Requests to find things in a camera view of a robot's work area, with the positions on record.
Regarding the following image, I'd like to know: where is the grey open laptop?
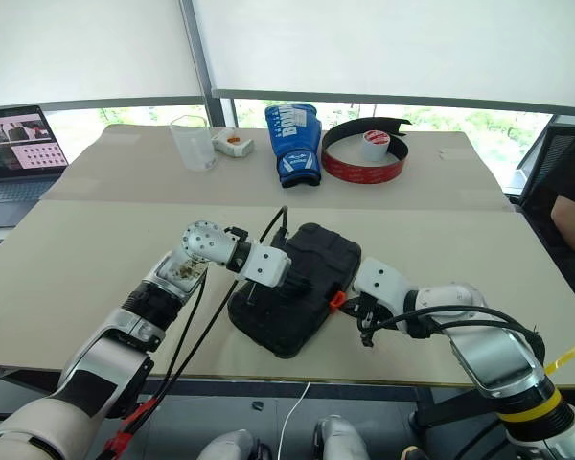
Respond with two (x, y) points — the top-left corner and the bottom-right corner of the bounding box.
(0, 104), (71, 229)

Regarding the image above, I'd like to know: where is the white tape roll red top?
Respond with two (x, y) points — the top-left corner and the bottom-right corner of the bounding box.
(360, 129), (391, 162)

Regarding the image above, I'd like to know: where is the small white box with orange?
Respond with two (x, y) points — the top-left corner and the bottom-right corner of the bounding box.
(211, 127), (257, 159)

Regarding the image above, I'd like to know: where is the white roller blind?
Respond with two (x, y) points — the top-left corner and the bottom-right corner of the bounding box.
(0, 0), (208, 114)
(191, 0), (575, 117)

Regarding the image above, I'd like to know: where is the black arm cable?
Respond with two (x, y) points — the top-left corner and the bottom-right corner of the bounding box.
(361, 306), (548, 366)
(160, 205), (290, 400)
(150, 272), (209, 400)

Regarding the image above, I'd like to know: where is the red cable clip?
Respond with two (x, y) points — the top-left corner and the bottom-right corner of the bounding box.
(102, 399), (157, 457)

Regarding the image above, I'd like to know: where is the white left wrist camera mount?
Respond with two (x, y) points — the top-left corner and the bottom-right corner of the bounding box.
(234, 243), (292, 289)

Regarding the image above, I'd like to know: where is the silver rounded shape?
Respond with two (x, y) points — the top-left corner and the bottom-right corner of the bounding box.
(312, 413), (371, 460)
(198, 427), (272, 460)

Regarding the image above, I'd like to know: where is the black mesh office chair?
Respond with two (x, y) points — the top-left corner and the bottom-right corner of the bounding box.
(515, 114), (575, 269)

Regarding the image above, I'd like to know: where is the black and red coiled band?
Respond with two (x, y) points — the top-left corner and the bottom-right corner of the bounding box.
(321, 115), (412, 185)

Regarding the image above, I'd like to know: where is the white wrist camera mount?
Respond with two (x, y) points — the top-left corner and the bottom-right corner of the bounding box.
(353, 257), (409, 318)
(234, 243), (292, 289)

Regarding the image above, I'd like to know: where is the yellow translucent strap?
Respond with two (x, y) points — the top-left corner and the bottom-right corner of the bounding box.
(542, 333), (575, 378)

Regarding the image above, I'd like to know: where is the grey window frame post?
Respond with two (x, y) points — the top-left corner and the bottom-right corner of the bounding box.
(179, 0), (239, 130)

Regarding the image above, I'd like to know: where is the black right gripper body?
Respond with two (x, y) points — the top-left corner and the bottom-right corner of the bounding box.
(356, 295), (390, 337)

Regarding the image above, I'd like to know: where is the thin white floor cable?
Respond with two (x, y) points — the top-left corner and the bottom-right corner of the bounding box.
(279, 380), (313, 460)

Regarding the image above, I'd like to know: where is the black plastic tool case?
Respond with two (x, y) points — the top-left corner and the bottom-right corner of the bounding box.
(226, 221), (363, 360)

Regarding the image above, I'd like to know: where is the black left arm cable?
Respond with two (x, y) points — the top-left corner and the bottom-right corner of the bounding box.
(160, 205), (290, 400)
(150, 272), (209, 400)

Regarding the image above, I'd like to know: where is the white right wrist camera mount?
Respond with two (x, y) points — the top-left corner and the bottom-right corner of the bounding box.
(353, 257), (409, 318)

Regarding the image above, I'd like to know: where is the clear plastic measuring beaker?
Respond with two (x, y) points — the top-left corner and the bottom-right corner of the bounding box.
(168, 115), (219, 172)

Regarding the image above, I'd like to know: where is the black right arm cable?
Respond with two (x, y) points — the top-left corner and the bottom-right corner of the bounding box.
(361, 306), (548, 366)

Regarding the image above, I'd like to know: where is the blue boxing glove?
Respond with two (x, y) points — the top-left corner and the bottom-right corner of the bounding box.
(264, 103), (324, 189)

